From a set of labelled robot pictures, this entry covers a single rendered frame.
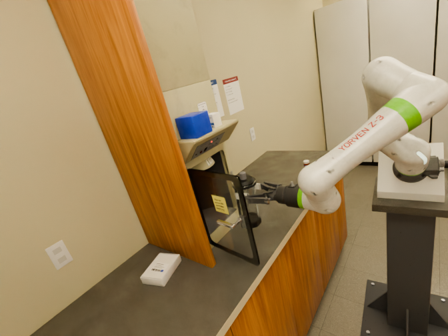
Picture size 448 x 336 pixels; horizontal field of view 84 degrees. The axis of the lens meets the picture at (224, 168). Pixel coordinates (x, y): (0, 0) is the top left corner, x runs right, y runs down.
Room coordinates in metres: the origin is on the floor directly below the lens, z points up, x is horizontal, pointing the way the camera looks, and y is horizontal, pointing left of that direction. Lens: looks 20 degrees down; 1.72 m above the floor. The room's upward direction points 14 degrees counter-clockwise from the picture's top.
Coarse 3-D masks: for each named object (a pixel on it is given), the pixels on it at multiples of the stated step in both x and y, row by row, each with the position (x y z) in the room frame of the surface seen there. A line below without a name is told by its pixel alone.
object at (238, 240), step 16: (192, 176) 0.99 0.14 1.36; (208, 176) 0.90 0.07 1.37; (224, 176) 0.83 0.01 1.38; (208, 192) 0.93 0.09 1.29; (224, 192) 0.85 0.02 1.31; (240, 192) 0.79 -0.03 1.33; (208, 208) 0.95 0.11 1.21; (240, 208) 0.80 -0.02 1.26; (208, 224) 0.98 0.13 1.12; (240, 224) 0.82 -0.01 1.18; (224, 240) 0.92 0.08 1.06; (240, 240) 0.84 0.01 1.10; (240, 256) 0.86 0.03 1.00; (256, 256) 0.78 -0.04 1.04
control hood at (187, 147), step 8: (224, 120) 1.23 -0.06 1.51; (232, 120) 1.18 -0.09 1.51; (216, 128) 1.09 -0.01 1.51; (224, 128) 1.09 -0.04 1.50; (232, 128) 1.17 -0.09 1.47; (208, 136) 1.01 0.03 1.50; (216, 136) 1.08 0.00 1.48; (224, 136) 1.16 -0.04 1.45; (184, 144) 0.98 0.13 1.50; (192, 144) 0.95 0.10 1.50; (200, 144) 0.99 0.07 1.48; (184, 152) 0.99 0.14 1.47; (192, 152) 0.98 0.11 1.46; (184, 160) 1.00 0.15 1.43
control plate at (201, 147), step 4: (224, 132) 1.12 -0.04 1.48; (220, 136) 1.11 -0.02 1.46; (212, 140) 1.07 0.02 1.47; (216, 140) 1.11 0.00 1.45; (220, 140) 1.15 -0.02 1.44; (204, 144) 1.02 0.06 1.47; (208, 144) 1.06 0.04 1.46; (212, 144) 1.10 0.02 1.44; (216, 144) 1.14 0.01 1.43; (196, 148) 0.99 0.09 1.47; (200, 148) 1.02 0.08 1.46; (204, 148) 1.05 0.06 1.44; (208, 148) 1.09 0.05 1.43; (196, 152) 1.01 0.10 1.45; (204, 152) 1.09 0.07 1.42; (196, 156) 1.04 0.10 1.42
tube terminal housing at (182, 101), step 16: (208, 80) 1.25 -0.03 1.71; (176, 96) 1.08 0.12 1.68; (192, 96) 1.15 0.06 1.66; (208, 96) 1.22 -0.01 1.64; (176, 112) 1.06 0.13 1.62; (192, 112) 1.13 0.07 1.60; (176, 128) 1.05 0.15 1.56; (224, 144) 1.25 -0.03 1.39; (192, 160) 1.07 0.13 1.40; (224, 160) 1.26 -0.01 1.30
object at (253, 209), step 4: (252, 184) 0.98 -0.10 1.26; (252, 188) 0.99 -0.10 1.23; (244, 192) 0.98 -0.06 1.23; (248, 192) 0.98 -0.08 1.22; (252, 192) 0.99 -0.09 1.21; (248, 204) 0.98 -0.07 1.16; (252, 204) 0.99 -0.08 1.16; (256, 204) 1.00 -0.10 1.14; (248, 208) 0.98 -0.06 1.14; (252, 208) 0.99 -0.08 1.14; (256, 208) 1.00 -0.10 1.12; (252, 212) 0.99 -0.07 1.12; (256, 212) 1.00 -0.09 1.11; (252, 216) 0.99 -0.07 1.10; (256, 216) 0.99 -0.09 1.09; (252, 220) 0.99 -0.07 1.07; (256, 220) 0.99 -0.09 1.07
